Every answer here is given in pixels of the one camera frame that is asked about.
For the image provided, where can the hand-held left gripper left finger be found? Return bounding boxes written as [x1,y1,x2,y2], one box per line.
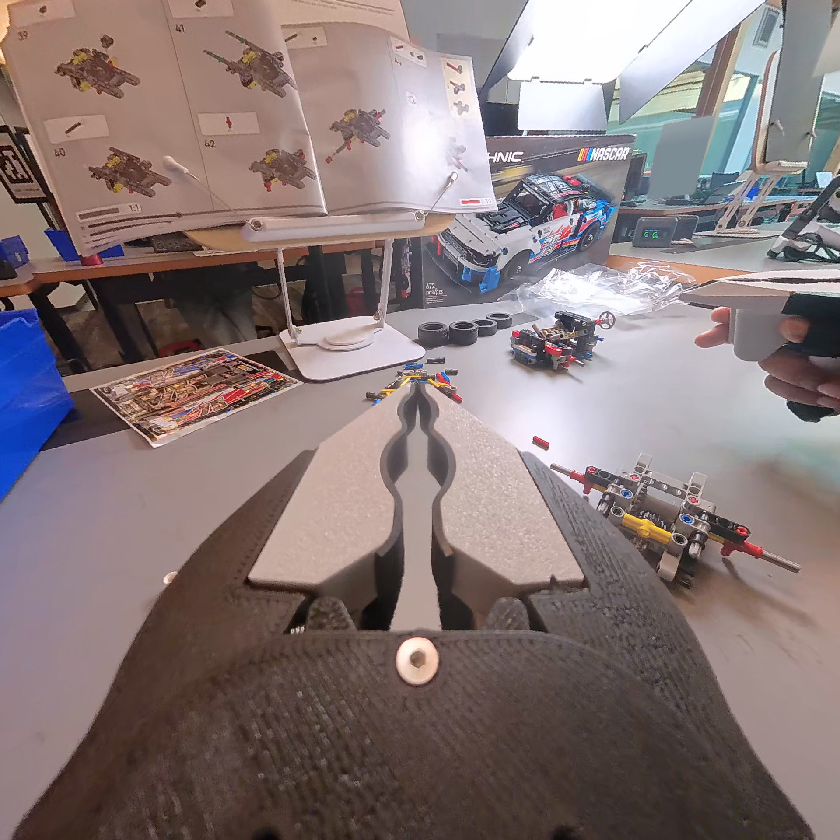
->
[248,387,416,632]

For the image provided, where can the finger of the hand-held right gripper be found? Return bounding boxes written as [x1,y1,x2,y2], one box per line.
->
[679,282,840,307]
[696,268,840,285]

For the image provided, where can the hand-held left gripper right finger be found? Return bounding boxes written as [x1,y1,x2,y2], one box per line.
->
[419,387,585,632]

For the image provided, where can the pile of small lego pins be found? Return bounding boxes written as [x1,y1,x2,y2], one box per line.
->
[366,357,464,406]

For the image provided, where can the grey lego differential assembly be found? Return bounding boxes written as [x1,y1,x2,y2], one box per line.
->
[550,453,802,587]

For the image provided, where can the black red lego chassis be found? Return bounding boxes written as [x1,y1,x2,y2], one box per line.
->
[511,310,618,373]

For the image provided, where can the lego race car box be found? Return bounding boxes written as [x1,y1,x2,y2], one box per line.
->
[394,134,639,311]

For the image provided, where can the open lego instruction booklet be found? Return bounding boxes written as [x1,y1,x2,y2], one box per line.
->
[3,0,497,258]

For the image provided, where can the person's right hand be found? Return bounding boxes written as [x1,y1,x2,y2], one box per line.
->
[694,307,840,416]

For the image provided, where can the light wooden desk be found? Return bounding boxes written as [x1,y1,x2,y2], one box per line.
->
[607,223,840,274]

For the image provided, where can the white book stand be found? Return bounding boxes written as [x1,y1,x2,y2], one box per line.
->
[161,154,463,383]

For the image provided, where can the clear plastic bags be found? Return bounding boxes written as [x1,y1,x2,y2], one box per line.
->
[499,261,697,317]

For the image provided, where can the colourful sticker sheet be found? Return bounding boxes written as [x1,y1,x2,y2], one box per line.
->
[90,348,304,449]

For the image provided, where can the white studio light panel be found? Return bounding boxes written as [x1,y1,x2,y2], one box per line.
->
[479,0,769,132]

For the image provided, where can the wooden side table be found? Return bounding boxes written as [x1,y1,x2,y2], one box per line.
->
[0,239,421,368]

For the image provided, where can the blue plastic bin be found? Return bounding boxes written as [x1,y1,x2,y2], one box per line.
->
[0,308,75,503]

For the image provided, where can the small blue parts bin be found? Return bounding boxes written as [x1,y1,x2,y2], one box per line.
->
[45,226,126,261]

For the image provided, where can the black white tag board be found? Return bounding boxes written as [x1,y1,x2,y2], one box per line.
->
[0,125,52,204]

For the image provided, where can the black white device with cables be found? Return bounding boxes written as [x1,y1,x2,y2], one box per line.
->
[766,176,840,265]

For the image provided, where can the wooden frame stand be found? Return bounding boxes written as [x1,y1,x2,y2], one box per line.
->
[715,46,840,235]

